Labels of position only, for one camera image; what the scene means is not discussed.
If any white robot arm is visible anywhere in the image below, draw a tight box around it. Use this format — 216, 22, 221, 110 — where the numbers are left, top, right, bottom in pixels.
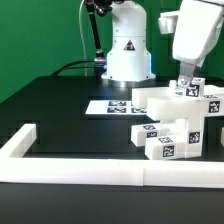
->
102, 0, 224, 88

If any white chair seat part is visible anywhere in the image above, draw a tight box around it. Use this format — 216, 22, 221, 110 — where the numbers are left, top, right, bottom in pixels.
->
162, 117, 204, 158

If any white tagged cube nut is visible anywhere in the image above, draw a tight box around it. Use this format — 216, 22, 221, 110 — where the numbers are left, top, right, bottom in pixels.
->
184, 77, 205, 98
220, 127, 224, 148

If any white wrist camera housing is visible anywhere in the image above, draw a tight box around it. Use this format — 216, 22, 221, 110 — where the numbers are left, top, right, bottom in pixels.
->
158, 11, 179, 34

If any black cable bundle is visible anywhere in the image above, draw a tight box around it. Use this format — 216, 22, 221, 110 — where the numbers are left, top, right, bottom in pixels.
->
50, 59, 108, 78

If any grey thin cable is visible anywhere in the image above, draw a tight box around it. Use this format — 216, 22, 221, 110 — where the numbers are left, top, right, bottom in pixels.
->
78, 0, 88, 76

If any white U-shaped obstacle fence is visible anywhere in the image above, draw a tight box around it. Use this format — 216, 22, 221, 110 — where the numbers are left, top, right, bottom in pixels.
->
0, 124, 224, 189

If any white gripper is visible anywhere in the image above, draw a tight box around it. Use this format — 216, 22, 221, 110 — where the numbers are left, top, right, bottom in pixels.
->
173, 0, 224, 88

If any white chair back frame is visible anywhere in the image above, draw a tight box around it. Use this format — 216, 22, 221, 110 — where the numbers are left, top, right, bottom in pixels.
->
132, 85, 224, 121

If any white fiducial marker sheet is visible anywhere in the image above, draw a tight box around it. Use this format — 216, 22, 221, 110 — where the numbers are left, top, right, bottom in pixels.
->
86, 100, 147, 115

